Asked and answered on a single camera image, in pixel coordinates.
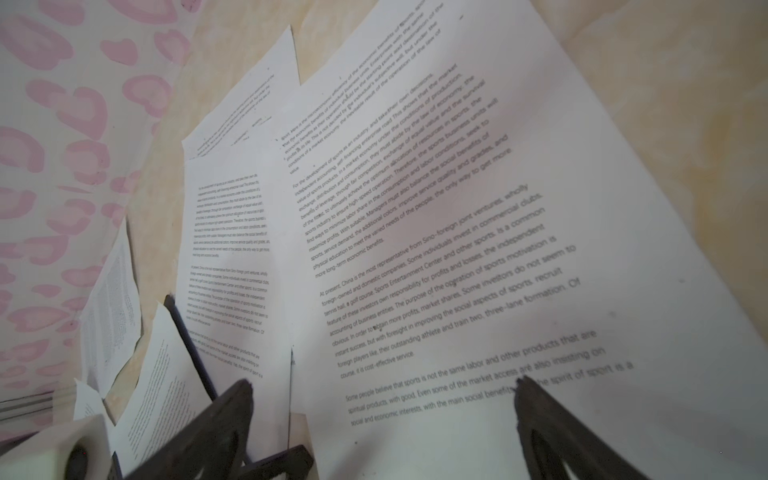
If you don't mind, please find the back left paper sheet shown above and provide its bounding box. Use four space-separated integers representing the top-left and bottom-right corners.
80 223 142 397

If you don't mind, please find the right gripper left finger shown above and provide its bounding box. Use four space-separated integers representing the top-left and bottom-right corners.
128 379 256 479

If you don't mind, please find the printed paper sheet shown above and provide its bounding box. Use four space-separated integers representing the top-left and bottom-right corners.
175 142 290 460
273 1 767 479
74 304 211 475

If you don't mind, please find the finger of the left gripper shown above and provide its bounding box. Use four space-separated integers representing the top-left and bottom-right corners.
237 445 314 480

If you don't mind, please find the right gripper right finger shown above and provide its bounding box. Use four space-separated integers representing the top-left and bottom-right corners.
514 376 645 479

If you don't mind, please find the centre right paper sheet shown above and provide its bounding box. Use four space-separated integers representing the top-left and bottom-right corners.
182 28 300 160

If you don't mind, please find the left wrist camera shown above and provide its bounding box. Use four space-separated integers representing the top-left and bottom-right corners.
1 416 112 479

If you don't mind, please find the blue folder black inside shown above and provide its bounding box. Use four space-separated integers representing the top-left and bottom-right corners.
163 294 218 400

